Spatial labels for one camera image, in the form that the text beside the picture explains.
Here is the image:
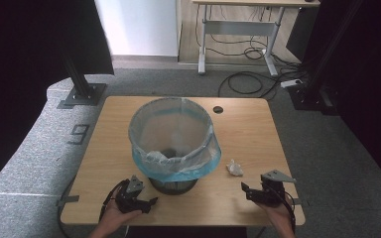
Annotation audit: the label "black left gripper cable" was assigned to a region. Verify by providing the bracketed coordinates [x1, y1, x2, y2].
[98, 178, 131, 223]

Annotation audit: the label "black coiled floor cable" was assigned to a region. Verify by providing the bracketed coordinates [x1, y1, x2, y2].
[217, 70, 311, 101]

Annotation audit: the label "person's left hand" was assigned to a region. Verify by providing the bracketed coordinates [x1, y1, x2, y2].
[102, 198, 143, 232]

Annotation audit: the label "trash bin with blue liner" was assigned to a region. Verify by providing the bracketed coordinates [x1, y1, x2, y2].
[127, 96, 223, 183]

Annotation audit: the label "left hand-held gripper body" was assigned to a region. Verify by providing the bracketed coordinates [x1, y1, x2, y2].
[114, 175, 152, 214]

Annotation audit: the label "black mesh trash bin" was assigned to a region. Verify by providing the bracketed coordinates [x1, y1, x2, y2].
[148, 177, 199, 196]

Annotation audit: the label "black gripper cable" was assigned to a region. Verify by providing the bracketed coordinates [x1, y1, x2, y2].
[98, 178, 131, 223]
[265, 182, 298, 234]

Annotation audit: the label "white wall panel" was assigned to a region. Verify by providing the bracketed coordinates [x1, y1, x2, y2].
[93, 0, 182, 58]

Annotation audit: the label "black metal stand with base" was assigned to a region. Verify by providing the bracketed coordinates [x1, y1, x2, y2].
[287, 0, 366, 117]
[57, 49, 108, 110]

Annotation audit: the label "white power strip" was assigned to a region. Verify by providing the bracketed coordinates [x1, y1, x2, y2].
[280, 78, 304, 89]

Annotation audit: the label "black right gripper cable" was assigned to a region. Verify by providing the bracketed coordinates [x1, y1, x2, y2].
[265, 182, 298, 234]

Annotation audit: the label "white paper wad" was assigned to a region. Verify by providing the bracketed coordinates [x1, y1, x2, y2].
[225, 159, 245, 178]

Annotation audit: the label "wooden desk with grey legs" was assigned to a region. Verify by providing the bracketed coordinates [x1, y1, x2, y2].
[190, 0, 321, 78]

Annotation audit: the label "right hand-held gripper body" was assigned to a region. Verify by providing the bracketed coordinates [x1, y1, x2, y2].
[254, 169, 298, 208]

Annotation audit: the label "person's right hand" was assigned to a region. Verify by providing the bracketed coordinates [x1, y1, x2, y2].
[256, 194, 296, 230]

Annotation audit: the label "black cables under desk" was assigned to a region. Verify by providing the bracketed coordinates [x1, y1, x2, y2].
[194, 4, 270, 61]

